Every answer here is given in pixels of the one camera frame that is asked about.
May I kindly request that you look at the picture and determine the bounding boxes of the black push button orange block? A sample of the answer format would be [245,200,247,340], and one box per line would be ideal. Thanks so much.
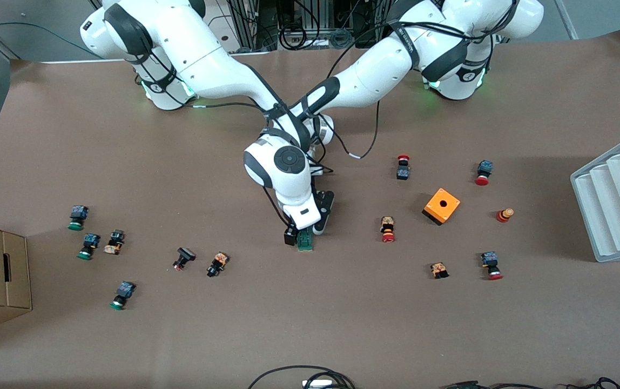
[206,252,230,278]
[103,229,126,256]

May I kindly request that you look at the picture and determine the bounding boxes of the black square push button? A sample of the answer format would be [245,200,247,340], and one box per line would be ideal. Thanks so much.
[173,247,197,271]

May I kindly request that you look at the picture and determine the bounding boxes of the red mushroom button blue block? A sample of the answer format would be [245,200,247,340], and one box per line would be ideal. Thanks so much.
[474,160,494,186]
[480,251,504,281]

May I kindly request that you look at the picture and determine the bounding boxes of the green push button blue block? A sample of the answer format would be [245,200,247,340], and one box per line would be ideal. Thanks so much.
[77,233,101,261]
[109,281,137,311]
[68,204,90,232]

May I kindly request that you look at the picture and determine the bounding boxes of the white ridged tray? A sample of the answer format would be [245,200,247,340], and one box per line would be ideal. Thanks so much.
[570,129,620,263]

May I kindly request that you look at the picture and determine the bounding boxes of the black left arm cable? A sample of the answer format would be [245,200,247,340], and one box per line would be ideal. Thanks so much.
[321,100,381,176]

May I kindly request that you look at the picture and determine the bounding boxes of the orange button enclosure box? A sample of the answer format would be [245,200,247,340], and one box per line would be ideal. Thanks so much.
[422,187,461,226]

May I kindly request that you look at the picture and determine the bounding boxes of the black cable loop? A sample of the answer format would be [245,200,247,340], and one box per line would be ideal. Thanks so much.
[247,365,356,389]

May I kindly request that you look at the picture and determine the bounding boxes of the black coiled cable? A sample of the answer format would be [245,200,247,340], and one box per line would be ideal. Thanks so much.
[279,22,308,51]

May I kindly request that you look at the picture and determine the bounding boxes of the aluminium profile frame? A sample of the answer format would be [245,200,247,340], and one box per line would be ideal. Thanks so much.
[229,0,261,50]

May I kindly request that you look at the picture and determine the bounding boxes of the black cable with connector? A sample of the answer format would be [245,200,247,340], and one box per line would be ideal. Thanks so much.
[440,377,620,389]

